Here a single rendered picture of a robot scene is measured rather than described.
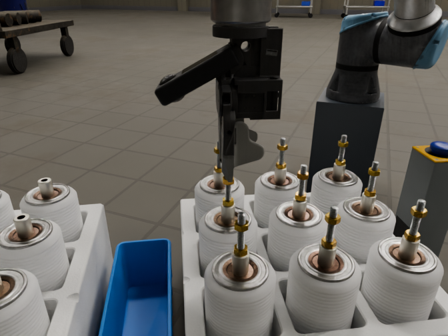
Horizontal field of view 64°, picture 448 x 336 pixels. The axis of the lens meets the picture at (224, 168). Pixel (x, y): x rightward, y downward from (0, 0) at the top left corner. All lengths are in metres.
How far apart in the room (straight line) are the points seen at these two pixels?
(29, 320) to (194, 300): 0.21
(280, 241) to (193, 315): 0.18
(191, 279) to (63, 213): 0.26
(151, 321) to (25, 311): 0.31
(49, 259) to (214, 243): 0.25
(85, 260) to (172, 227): 0.40
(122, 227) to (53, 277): 0.44
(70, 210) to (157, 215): 0.41
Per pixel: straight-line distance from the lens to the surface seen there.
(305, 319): 0.54
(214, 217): 0.59
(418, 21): 0.99
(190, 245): 0.65
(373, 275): 0.57
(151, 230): 1.01
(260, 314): 0.50
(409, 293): 0.56
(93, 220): 0.76
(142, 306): 0.81
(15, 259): 0.61
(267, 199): 0.68
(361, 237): 0.63
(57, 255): 0.62
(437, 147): 0.76
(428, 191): 0.76
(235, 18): 0.45
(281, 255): 0.61
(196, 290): 0.57
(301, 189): 0.58
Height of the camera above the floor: 0.58
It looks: 26 degrees down
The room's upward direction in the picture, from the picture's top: straight up
